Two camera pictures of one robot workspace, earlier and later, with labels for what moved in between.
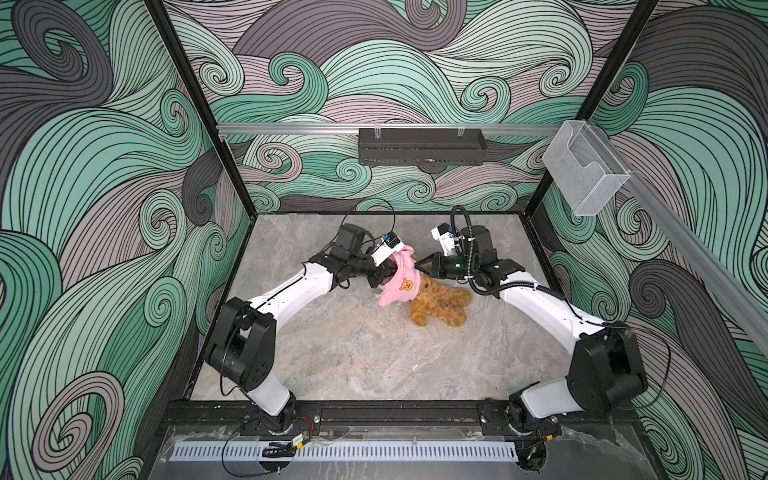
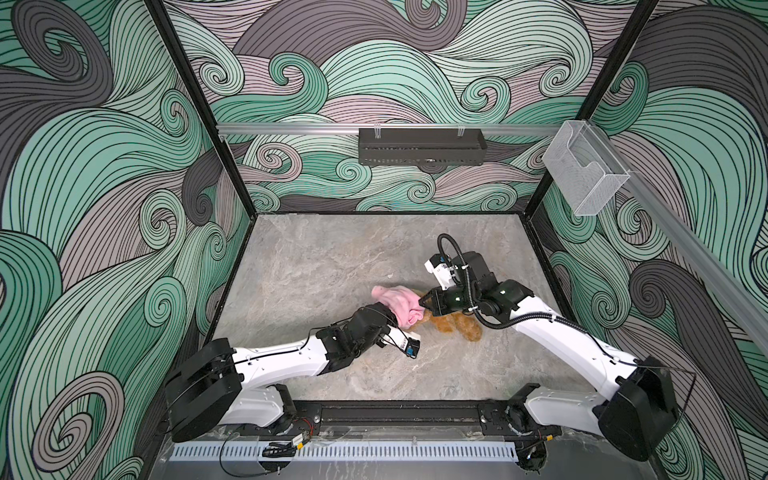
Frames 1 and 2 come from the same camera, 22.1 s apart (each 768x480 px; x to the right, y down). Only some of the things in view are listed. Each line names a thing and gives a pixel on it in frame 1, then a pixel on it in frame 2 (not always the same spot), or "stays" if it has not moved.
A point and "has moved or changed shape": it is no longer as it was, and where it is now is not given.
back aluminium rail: (389, 126) stays
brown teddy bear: (444, 304) has moved or changed shape
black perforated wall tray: (421, 146) stays
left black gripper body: (363, 266) → (387, 319)
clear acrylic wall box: (583, 167) stays
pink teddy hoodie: (402, 281) → (406, 306)
